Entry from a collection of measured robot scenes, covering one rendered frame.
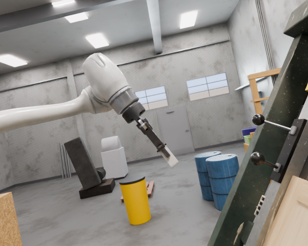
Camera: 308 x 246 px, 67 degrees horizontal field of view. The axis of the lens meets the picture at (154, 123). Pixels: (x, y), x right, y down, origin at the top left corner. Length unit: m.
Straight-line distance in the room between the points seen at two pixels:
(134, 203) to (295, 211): 3.48
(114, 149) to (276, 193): 7.43
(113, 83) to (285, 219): 0.62
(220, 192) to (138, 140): 7.37
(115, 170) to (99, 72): 7.41
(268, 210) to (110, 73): 0.62
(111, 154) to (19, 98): 6.43
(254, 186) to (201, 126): 9.90
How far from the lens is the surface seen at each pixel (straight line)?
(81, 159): 6.61
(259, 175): 1.02
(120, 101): 0.73
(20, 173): 13.14
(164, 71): 11.01
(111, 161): 8.07
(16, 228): 2.54
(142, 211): 4.13
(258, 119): 0.80
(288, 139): 0.81
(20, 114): 0.78
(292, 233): 0.73
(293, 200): 0.75
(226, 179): 3.90
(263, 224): 0.80
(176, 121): 10.72
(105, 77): 0.74
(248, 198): 1.02
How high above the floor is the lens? 1.58
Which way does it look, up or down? level
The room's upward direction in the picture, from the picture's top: 12 degrees counter-clockwise
